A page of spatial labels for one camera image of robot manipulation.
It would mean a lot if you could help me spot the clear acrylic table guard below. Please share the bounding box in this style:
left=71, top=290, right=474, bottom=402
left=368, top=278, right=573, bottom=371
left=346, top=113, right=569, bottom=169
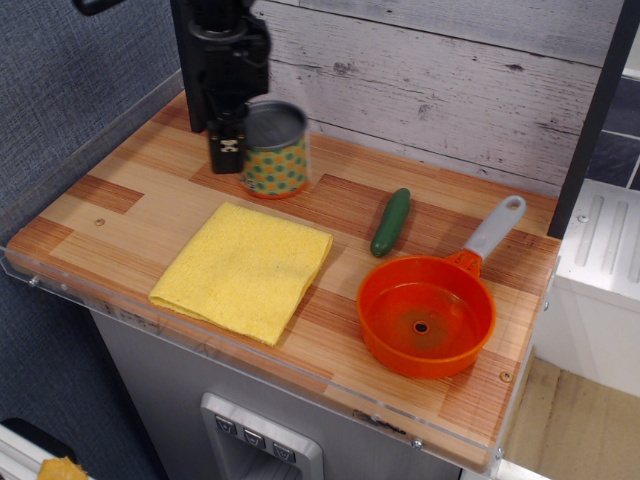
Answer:
left=6, top=95, right=560, bottom=472

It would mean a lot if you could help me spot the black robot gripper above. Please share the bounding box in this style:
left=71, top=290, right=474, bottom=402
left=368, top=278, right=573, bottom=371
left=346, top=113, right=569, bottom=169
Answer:
left=200, top=29, right=271, bottom=174

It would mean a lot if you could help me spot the green toy cucumber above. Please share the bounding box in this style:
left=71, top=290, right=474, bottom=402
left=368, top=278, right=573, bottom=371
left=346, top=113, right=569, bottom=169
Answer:
left=370, top=188, right=411, bottom=258

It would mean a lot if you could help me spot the grey toy fridge cabinet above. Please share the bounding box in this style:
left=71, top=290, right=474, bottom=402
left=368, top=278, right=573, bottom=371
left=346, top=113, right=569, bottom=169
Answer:
left=93, top=314, right=462, bottom=479

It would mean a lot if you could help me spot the black right shelf post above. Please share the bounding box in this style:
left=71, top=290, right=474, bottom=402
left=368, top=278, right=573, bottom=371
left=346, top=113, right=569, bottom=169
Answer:
left=547, top=0, right=639, bottom=240

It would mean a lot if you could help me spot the peas and carrots toy can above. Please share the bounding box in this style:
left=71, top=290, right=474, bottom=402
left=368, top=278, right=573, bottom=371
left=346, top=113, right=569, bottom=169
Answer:
left=241, top=100, right=310, bottom=199

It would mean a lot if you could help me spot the white toy sink unit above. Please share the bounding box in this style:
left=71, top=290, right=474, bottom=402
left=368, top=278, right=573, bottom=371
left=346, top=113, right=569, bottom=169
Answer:
left=532, top=180, right=639, bottom=395

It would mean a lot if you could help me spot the silver water dispenser panel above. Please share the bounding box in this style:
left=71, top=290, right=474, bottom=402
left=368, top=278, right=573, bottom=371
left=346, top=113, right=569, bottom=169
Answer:
left=200, top=393, right=325, bottom=479

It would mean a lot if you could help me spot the black left shelf post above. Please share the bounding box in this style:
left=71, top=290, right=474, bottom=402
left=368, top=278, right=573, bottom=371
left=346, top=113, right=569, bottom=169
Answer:
left=170, top=0, right=221, bottom=133

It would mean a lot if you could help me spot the black shelf post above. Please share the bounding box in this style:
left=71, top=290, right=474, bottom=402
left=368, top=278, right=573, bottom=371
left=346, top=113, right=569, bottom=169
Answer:
left=170, top=0, right=221, bottom=133
left=547, top=0, right=639, bottom=240

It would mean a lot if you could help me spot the orange toy pan grey handle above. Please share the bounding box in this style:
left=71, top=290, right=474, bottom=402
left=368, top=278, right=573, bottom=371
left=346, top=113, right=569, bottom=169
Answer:
left=356, top=195, right=527, bottom=379

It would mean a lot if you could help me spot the yellow folded cloth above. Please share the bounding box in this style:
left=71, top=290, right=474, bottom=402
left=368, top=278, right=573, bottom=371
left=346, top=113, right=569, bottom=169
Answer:
left=149, top=202, right=333, bottom=346

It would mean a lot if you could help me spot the yellow object bottom left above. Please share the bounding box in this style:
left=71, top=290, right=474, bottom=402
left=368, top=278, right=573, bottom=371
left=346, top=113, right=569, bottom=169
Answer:
left=36, top=457, right=89, bottom=480

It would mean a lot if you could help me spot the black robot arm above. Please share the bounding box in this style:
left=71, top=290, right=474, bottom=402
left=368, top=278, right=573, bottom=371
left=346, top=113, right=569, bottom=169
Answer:
left=171, top=0, right=271, bottom=174

